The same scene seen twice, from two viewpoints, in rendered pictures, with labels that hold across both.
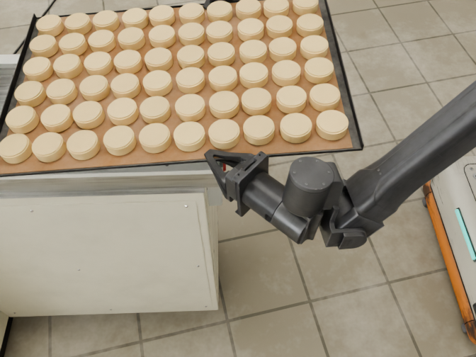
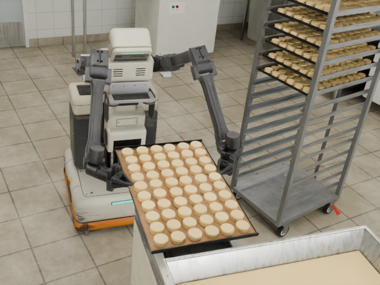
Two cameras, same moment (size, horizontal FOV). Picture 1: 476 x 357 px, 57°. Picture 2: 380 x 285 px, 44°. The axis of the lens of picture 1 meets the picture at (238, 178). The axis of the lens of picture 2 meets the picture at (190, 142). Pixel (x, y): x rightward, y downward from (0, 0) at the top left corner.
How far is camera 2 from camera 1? 1.97 m
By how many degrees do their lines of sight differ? 74
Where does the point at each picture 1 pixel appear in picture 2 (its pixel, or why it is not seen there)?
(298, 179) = (237, 135)
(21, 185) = not seen: hidden behind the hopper
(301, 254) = not seen: outside the picture
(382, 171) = (223, 126)
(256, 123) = (204, 159)
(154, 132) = (218, 184)
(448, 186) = (96, 206)
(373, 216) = not seen: hidden behind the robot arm
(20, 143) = (241, 222)
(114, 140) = (227, 194)
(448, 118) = (216, 105)
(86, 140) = (230, 202)
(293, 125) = (201, 151)
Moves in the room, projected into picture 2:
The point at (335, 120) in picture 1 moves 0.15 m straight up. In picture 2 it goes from (195, 143) to (199, 113)
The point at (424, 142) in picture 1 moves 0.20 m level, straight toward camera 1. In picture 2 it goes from (220, 112) to (263, 122)
